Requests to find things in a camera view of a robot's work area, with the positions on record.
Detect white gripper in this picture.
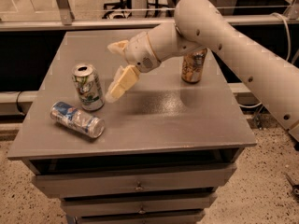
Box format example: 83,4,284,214
105,32,163,103

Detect green white 7up can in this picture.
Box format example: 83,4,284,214
72,63,105,111

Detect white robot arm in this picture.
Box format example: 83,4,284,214
106,0,299,140

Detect orange brown soda can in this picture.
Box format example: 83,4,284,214
181,49,207,83

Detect blue silver redbull can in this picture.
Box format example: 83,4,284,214
50,102,105,138

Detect black office chair base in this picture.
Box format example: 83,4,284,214
98,0,163,20

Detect grey drawer cabinet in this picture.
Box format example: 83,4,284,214
7,26,258,224

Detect top grey drawer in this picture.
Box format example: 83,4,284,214
33,163,236,198

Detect grey drawer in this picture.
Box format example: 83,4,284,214
33,163,236,198
62,192,217,217
78,210,205,224

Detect middle grey drawer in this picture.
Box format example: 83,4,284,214
62,192,217,217

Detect bottom grey drawer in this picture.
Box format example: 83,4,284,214
78,210,205,224

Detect dark tool on floor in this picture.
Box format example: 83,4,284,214
285,174,299,198

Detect metal railing frame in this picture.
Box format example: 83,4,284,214
0,0,299,31

